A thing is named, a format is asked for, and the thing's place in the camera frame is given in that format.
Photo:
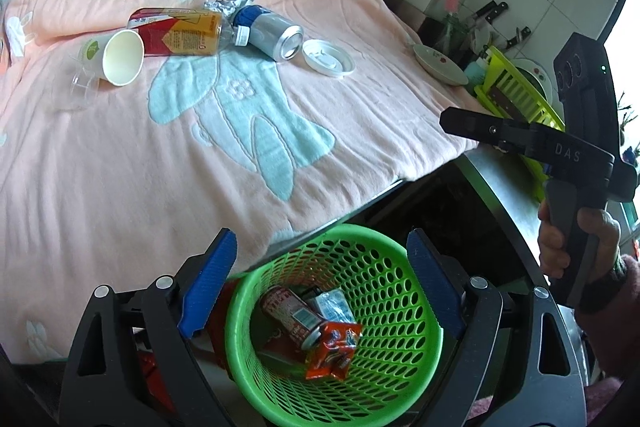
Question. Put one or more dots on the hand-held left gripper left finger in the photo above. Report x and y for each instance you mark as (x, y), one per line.
(210, 287)

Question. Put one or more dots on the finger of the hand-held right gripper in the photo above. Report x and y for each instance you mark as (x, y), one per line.
(470, 124)

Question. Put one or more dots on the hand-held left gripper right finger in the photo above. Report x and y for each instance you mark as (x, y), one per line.
(435, 287)

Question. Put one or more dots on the green plastic basket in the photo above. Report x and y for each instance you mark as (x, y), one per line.
(400, 357)

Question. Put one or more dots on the red soda can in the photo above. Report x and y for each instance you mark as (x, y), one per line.
(287, 312)

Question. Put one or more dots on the clear blue plastic wrapper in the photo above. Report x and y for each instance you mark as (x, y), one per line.
(332, 304)

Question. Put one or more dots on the orange snack packet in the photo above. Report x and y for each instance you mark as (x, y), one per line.
(332, 349)

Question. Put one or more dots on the white plastic lid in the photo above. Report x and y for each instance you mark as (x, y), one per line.
(327, 57)

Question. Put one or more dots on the silver and blue can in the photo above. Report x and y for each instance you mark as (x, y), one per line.
(265, 29)

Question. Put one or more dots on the clear plastic cup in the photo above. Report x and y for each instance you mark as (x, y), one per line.
(82, 82)

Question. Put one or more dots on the white paper cup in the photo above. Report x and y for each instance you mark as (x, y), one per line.
(122, 59)

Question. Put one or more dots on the tea bottle red gold label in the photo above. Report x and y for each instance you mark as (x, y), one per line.
(185, 34)

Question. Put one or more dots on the foil-lined paper wrapper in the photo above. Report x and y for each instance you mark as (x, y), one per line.
(227, 4)

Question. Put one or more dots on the person's right hand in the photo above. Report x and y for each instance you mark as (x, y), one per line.
(552, 247)

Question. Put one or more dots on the green dish rack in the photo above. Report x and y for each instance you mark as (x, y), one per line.
(520, 97)

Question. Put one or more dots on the white bowl red print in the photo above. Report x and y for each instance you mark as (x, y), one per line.
(440, 64)

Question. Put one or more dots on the white plate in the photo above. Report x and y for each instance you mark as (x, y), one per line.
(537, 74)

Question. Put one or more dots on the pink blanket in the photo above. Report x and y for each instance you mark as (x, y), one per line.
(150, 157)

